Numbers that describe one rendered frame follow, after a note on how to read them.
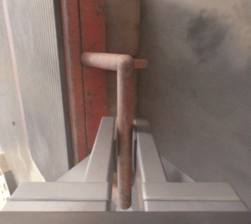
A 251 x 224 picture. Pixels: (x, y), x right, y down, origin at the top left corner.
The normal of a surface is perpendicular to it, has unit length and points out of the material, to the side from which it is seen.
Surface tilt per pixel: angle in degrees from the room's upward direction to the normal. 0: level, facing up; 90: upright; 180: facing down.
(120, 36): 76
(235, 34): 0
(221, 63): 0
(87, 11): 90
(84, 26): 90
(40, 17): 0
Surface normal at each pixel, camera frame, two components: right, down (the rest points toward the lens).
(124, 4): 0.53, 0.25
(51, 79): -0.76, 0.18
